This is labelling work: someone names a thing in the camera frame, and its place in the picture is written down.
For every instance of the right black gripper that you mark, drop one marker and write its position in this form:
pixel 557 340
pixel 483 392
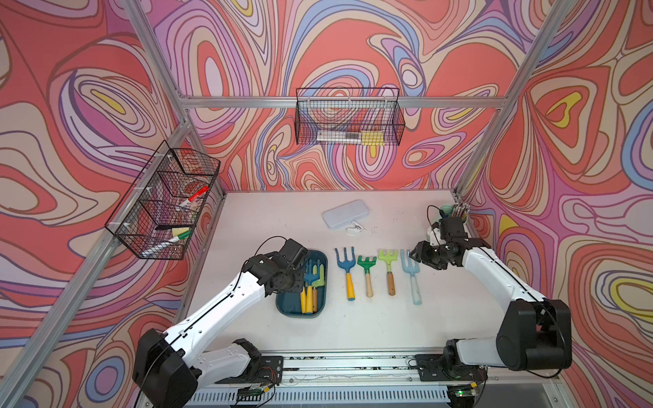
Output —
pixel 421 249

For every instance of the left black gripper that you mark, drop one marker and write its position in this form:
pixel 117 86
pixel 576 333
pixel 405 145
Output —
pixel 299 273

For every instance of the light blue rake pale handle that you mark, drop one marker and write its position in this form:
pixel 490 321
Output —
pixel 411 267

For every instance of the lime rake wooden handle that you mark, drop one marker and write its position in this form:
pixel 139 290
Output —
pixel 389 257

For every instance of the blue rake yellow handle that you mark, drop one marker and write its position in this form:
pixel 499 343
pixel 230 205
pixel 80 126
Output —
pixel 347 261

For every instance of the green rake wooden handle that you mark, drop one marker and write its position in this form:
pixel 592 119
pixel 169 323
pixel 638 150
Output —
pixel 367 263

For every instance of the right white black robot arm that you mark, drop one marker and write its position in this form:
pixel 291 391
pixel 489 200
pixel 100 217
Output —
pixel 535 333

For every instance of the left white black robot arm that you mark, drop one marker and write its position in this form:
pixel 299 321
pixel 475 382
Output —
pixel 172 365

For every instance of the teal storage box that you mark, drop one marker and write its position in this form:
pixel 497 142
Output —
pixel 289 304

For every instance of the green pencil cup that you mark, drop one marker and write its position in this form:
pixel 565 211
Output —
pixel 445 211

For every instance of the coloured pencils bunch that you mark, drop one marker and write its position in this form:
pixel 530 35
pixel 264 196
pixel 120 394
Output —
pixel 461 210

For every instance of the white pencil case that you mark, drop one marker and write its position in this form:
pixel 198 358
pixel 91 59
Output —
pixel 343 215

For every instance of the green white marker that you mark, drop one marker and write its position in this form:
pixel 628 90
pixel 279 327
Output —
pixel 166 244

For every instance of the red marker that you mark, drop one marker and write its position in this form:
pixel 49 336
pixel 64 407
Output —
pixel 195 197

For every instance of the yellow eraser in basket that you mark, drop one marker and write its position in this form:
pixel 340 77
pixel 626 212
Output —
pixel 372 138

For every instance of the yellow handled tool in box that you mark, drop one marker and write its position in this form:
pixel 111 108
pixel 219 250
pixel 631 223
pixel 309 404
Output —
pixel 307 294

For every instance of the wooden handled tool in box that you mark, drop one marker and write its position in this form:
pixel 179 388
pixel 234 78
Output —
pixel 319 270

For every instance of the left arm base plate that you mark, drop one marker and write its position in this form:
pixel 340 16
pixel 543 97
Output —
pixel 260 368

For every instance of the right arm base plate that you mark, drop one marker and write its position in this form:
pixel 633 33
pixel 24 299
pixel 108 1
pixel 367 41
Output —
pixel 447 366

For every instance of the black wire basket left wall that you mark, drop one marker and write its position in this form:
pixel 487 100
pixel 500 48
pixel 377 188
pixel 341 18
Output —
pixel 151 214

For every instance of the black wire basket wall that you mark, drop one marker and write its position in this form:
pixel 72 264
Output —
pixel 151 214
pixel 337 115

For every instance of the black wire basket back wall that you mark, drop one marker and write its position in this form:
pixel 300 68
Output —
pixel 337 115

